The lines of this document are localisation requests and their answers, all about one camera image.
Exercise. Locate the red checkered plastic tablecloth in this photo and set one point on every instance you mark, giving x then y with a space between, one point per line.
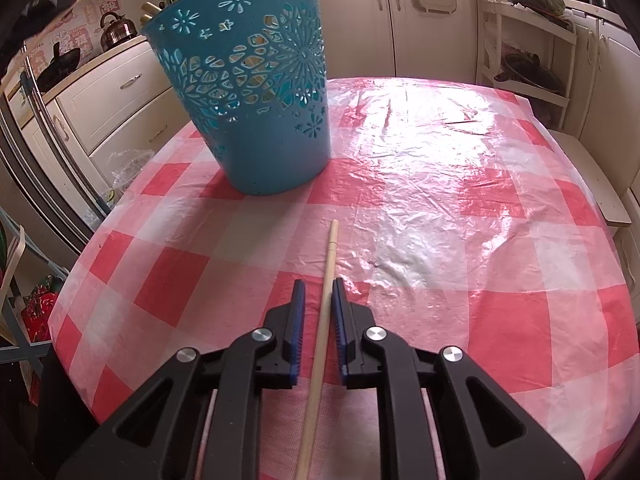
450 210

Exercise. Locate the black wok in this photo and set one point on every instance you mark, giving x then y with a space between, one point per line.
60 70

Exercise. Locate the white rolling shelf rack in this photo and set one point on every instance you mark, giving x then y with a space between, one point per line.
570 50

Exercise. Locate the cream kitchen base cabinets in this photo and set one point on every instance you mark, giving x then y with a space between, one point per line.
115 90

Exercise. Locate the dark pan with lid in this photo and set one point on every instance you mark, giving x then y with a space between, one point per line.
535 75

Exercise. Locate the blue perforated plastic basket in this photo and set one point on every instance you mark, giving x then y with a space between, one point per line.
275 155

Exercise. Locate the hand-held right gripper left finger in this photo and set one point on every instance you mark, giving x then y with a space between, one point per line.
298 320

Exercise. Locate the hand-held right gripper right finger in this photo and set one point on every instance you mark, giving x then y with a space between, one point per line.
339 325

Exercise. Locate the steel kettle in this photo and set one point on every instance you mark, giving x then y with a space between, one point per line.
117 32

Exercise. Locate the white wooden stool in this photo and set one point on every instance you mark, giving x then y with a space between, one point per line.
595 175

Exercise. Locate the red patterned bag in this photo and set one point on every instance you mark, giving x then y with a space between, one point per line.
42 310

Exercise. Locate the silver refrigerator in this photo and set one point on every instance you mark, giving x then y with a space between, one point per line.
35 160

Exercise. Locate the red wall stickers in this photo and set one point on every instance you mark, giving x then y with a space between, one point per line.
82 35

